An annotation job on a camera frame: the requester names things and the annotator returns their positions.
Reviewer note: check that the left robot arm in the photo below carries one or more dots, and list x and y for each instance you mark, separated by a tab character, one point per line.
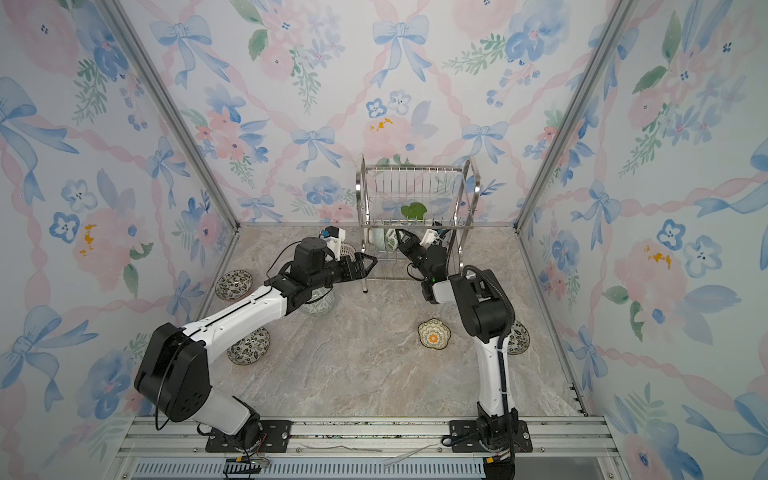
174	374

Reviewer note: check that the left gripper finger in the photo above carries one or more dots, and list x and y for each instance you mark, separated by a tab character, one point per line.
355	274
362	262

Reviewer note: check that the maroon patterned white bowl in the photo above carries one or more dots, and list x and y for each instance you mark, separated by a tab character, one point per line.
347	250

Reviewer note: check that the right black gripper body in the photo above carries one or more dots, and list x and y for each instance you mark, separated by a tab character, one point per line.
419	260

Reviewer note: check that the green monstera leaf bowl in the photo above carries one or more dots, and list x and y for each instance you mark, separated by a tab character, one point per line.
391	240

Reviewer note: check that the orange flower-shaped dish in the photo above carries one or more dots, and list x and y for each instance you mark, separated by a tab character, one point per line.
434	334

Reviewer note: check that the pale green grid bowl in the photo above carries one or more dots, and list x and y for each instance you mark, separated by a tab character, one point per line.
377	237

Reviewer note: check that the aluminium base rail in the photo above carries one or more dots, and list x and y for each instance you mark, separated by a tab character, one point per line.
371	448

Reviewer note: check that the stainless steel dish rack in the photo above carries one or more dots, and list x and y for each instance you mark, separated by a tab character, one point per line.
450	192

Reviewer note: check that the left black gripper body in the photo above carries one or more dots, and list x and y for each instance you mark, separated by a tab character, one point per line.
334	273

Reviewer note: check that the green leaf-shaped dish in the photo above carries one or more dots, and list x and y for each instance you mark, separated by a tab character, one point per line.
414	211

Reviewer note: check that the green geometric pattern bowl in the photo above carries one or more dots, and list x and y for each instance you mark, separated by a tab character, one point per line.
321	303

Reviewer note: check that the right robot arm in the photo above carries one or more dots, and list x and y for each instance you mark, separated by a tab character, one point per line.
487	315

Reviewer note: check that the dark floral bowl right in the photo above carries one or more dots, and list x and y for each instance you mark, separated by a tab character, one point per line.
519	339

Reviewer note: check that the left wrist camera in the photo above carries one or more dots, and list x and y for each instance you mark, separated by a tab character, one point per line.
334	238

